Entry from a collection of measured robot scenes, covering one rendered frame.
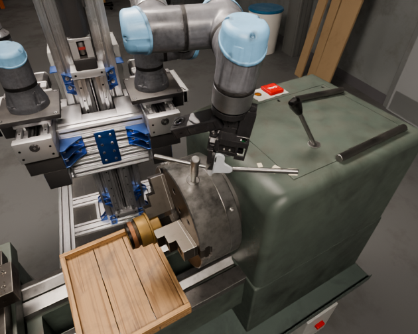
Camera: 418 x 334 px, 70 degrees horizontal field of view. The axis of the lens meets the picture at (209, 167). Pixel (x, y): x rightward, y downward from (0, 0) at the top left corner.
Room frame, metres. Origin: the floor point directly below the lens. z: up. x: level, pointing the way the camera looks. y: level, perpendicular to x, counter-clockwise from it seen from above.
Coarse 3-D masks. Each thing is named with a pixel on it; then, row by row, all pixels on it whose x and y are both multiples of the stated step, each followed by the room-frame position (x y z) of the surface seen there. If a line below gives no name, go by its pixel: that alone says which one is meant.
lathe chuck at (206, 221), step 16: (176, 176) 0.57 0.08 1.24; (208, 176) 0.57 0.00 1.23; (176, 192) 0.54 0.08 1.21; (192, 192) 0.52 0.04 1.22; (208, 192) 0.53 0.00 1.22; (176, 208) 0.55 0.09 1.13; (192, 208) 0.49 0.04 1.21; (208, 208) 0.49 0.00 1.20; (224, 208) 0.50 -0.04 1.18; (192, 224) 0.46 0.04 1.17; (208, 224) 0.47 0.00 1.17; (224, 224) 0.48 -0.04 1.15; (208, 240) 0.45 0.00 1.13; (224, 240) 0.46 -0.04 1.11; (208, 256) 0.44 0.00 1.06
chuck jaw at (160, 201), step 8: (160, 168) 0.64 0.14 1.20; (152, 176) 0.61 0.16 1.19; (160, 176) 0.61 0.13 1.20; (152, 184) 0.59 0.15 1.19; (160, 184) 0.59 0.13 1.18; (152, 192) 0.59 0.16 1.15; (160, 192) 0.58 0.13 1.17; (168, 192) 0.59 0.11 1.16; (152, 200) 0.56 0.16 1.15; (160, 200) 0.57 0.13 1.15; (168, 200) 0.57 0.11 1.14; (144, 208) 0.55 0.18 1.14; (152, 208) 0.55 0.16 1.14; (160, 208) 0.55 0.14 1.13; (168, 208) 0.56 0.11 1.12; (152, 216) 0.53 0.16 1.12
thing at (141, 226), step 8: (144, 216) 0.53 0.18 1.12; (128, 224) 0.51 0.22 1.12; (136, 224) 0.50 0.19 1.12; (144, 224) 0.50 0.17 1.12; (152, 224) 0.51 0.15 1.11; (160, 224) 0.52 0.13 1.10; (128, 232) 0.48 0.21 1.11; (136, 232) 0.49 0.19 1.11; (144, 232) 0.49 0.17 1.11; (152, 232) 0.49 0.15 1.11; (128, 240) 0.50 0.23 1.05; (136, 240) 0.47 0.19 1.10; (144, 240) 0.47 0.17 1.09; (152, 240) 0.48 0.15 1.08; (136, 248) 0.47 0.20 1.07
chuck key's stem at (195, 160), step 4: (192, 156) 0.55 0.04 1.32; (196, 156) 0.55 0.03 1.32; (192, 160) 0.54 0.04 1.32; (196, 160) 0.54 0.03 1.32; (192, 164) 0.53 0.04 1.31; (196, 164) 0.53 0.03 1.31; (192, 168) 0.54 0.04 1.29; (196, 168) 0.54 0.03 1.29; (192, 172) 0.54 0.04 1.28; (196, 172) 0.54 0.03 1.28; (192, 176) 0.54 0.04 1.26; (196, 176) 0.54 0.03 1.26; (192, 180) 0.55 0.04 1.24
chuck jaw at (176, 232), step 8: (176, 224) 0.52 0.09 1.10; (160, 232) 0.49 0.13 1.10; (168, 232) 0.49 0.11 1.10; (176, 232) 0.49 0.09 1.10; (184, 232) 0.49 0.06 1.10; (160, 240) 0.47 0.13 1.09; (168, 240) 0.47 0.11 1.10; (176, 240) 0.47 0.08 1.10; (184, 240) 0.46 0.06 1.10; (192, 240) 0.46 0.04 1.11; (168, 248) 0.47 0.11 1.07; (176, 248) 0.46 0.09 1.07; (184, 248) 0.44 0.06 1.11; (192, 248) 0.44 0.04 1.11; (208, 248) 0.45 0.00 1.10; (184, 256) 0.43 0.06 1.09; (192, 256) 0.44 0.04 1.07; (200, 256) 0.43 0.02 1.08
